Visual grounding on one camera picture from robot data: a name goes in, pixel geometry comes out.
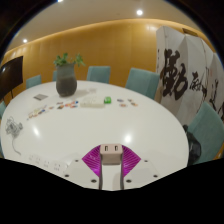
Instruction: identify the white coiled power cable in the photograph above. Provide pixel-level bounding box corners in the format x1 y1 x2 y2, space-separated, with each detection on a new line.
4 115 24 157

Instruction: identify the flat white box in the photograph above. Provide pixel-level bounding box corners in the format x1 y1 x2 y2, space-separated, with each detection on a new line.
79 95 106 109

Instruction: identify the white calligraphy folding screen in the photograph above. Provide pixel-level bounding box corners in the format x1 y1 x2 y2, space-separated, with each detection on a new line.
155 25 224 126

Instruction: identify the black wall-mounted screen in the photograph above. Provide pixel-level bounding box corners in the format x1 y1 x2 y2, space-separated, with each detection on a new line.
0 55 24 101

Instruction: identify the small pink-beige charger block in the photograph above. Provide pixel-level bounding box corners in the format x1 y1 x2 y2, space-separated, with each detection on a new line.
99 143 124 166

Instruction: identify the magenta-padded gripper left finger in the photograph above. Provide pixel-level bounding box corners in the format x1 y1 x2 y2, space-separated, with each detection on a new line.
63 144 103 190

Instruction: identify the green plant in grey pot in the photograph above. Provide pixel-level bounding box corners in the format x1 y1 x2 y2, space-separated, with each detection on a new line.
53 52 86 98

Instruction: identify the group of round ceiling lights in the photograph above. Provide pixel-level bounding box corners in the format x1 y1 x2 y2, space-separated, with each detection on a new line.
21 0 144 44

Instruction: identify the white power strip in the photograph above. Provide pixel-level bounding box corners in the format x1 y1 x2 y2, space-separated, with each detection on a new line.
26 152 69 174

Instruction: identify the black bag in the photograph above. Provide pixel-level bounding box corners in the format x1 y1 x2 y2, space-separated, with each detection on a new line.
182 123 203 166

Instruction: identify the flat grey card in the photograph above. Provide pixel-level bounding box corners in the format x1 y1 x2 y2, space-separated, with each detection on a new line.
32 93 50 101

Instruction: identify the colourful small card cluster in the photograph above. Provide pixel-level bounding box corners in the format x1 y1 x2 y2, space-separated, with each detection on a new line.
27 104 56 120
116 97 139 108
55 100 80 110

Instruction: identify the group of teal chairs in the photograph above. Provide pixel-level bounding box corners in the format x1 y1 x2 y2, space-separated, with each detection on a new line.
0 65 224 165

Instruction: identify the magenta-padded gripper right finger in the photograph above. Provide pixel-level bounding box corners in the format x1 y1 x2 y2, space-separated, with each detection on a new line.
119 144 162 191

